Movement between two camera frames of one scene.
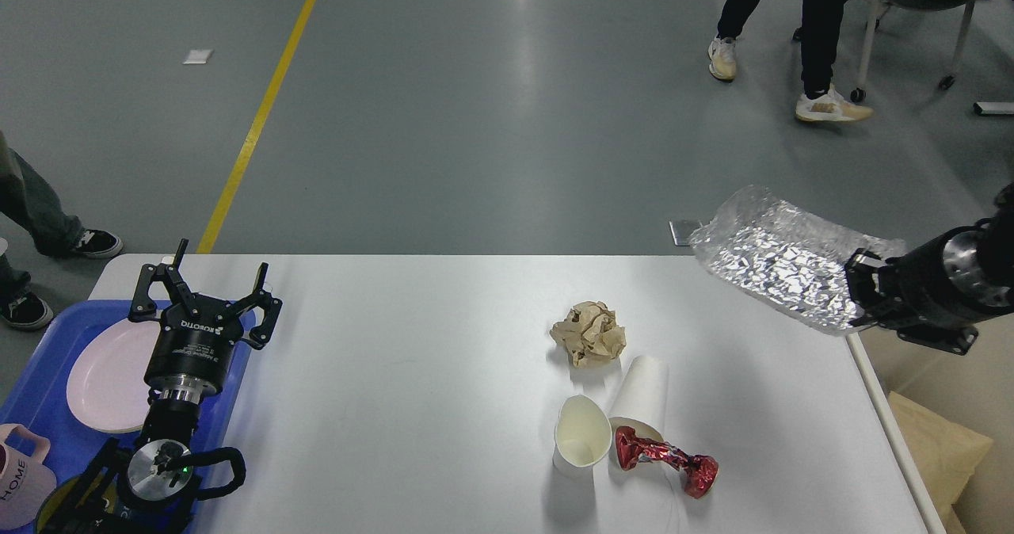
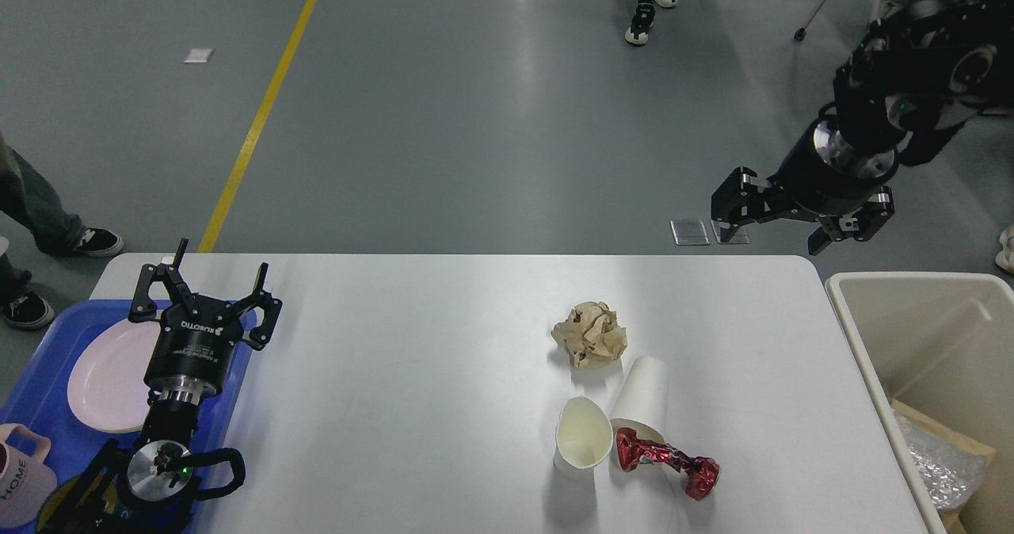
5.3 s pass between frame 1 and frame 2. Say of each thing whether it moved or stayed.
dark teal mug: stayed
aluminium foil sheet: moved
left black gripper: stayed
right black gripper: moved
